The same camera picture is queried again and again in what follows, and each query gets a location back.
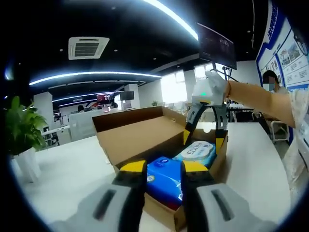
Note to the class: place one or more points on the white plant pot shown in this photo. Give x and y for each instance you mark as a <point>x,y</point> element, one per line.
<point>26,166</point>

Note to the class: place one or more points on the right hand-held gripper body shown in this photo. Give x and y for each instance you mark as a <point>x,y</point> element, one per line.
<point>204,95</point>

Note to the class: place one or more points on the blue soft tissue pack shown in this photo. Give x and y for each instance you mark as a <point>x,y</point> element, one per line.
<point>164,178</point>

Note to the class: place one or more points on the white ceiling air conditioner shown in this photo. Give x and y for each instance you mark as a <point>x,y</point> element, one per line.
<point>88,48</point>

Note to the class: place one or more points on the white soft wet wipes pack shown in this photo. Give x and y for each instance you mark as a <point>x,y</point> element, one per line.
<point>198,152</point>

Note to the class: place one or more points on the black hanging monitor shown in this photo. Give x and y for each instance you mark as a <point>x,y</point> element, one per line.
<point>217,46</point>

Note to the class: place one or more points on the brown cardboard shoe box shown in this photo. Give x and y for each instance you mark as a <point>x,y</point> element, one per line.
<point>135,137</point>

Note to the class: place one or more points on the green leafy plant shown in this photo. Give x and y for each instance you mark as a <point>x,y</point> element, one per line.
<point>21,125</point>

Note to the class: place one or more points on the black background monitor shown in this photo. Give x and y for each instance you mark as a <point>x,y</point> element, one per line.
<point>126,96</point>

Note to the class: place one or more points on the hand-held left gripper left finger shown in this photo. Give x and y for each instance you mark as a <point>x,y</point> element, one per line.
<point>91,212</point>

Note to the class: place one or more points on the long curved ceiling light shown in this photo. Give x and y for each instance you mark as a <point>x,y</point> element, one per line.
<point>96,74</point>
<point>173,17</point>

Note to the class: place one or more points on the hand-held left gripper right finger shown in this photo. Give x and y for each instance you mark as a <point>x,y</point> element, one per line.
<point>229,212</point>

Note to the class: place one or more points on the red background screen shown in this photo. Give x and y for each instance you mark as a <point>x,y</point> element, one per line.
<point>105,99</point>

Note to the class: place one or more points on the person's white clothing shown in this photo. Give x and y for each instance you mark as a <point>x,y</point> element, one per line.
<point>297,157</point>

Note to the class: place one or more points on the white office chair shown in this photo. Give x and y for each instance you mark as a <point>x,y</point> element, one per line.
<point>280,130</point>

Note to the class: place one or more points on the white desk partition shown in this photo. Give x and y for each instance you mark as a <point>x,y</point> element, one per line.
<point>80,125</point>

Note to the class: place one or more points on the person's right hand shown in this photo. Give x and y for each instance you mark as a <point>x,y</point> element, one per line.
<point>220,84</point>

